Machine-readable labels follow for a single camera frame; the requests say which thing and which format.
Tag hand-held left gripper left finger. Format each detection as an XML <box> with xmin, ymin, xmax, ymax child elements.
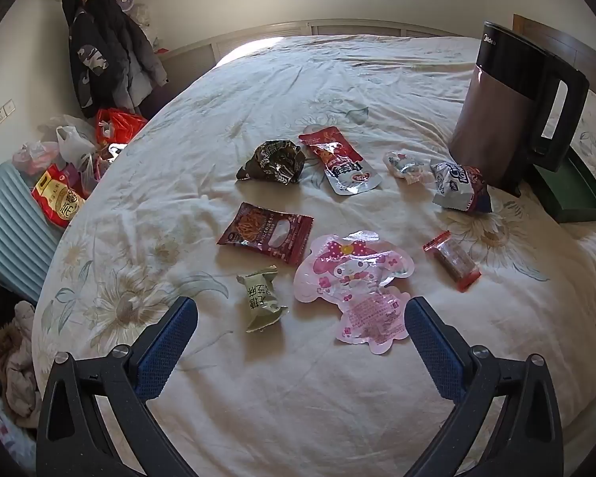
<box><xmin>36</xmin><ymin>295</ymin><xmax>199</xmax><ymax>477</ymax></box>

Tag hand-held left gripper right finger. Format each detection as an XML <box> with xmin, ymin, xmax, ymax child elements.
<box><xmin>404</xmin><ymin>295</ymin><xmax>563</xmax><ymax>477</ymax></box>

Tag red clear-wrapped snack bar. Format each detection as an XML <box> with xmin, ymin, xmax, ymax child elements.
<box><xmin>423</xmin><ymin>231</ymin><xmax>482</xmax><ymax>293</ymax></box>

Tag green snack packet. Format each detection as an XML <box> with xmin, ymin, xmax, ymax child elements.
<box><xmin>236</xmin><ymin>266</ymin><xmax>289</xmax><ymax>334</ymax></box>

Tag pink cartoon snack pouch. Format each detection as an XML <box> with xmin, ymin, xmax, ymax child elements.
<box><xmin>294</xmin><ymin>230</ymin><xmax>417</xmax><ymax>356</ymax></box>

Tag dark red noodle snack packet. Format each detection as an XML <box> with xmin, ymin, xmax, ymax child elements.
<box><xmin>217</xmin><ymin>202</ymin><xmax>315</xmax><ymax>266</ymax></box>

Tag white blue red snack packet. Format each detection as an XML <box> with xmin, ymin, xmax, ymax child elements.
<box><xmin>430</xmin><ymin>159</ymin><xmax>492</xmax><ymax>215</ymax></box>

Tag small white candy packet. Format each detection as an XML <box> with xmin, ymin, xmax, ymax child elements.
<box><xmin>383</xmin><ymin>150</ymin><xmax>434</xmax><ymax>184</ymax></box>

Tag red and white snack pouch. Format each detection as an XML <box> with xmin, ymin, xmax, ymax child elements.
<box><xmin>298</xmin><ymin>126</ymin><xmax>382</xmax><ymax>194</ymax></box>

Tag brown wheat-print snack packet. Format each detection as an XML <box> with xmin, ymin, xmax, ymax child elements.
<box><xmin>236</xmin><ymin>139</ymin><xmax>307</xmax><ymax>186</ymax></box>

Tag green tray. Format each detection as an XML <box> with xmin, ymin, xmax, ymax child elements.
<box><xmin>526</xmin><ymin>149</ymin><xmax>596</xmax><ymax>223</ymax></box>

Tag floral bedspread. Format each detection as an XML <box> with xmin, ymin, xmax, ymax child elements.
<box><xmin>32</xmin><ymin>34</ymin><xmax>596</xmax><ymax>477</ymax></box>

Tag fur-trimmed clothing pile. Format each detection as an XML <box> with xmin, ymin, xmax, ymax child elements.
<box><xmin>0</xmin><ymin>301</ymin><xmax>43</xmax><ymax>428</ymax></box>

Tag red and yellow rice bag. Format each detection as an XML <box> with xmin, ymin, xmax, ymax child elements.
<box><xmin>31</xmin><ymin>164</ymin><xmax>86</xmax><ymax>229</ymax></box>

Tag light blue suitcase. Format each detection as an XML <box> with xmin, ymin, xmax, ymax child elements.
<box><xmin>0</xmin><ymin>161</ymin><xmax>63</xmax><ymax>304</ymax></box>

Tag red plastic bag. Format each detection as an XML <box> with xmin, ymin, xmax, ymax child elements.
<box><xmin>95</xmin><ymin>108</ymin><xmax>149</xmax><ymax>146</ymax></box>

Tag clear pink plastic bag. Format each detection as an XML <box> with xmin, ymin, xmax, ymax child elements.
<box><xmin>12</xmin><ymin>140</ymin><xmax>60</xmax><ymax>176</ymax></box>

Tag brown and black electric kettle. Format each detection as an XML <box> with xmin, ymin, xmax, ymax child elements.
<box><xmin>449</xmin><ymin>21</ymin><xmax>591</xmax><ymax>198</ymax></box>

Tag dark grey jacket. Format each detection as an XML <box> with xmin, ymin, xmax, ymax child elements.
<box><xmin>85</xmin><ymin>0</ymin><xmax>170</xmax><ymax>110</ymax></box>

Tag black camouflage jacket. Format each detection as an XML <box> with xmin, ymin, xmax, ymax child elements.
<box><xmin>62</xmin><ymin>0</ymin><xmax>130</xmax><ymax>119</ymax></box>

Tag wooden headboard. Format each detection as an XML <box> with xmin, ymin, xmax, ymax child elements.
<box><xmin>513</xmin><ymin>14</ymin><xmax>596</xmax><ymax>105</ymax></box>

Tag white wall sockets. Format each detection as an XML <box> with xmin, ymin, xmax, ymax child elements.
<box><xmin>0</xmin><ymin>99</ymin><xmax>17</xmax><ymax>135</ymax></box>

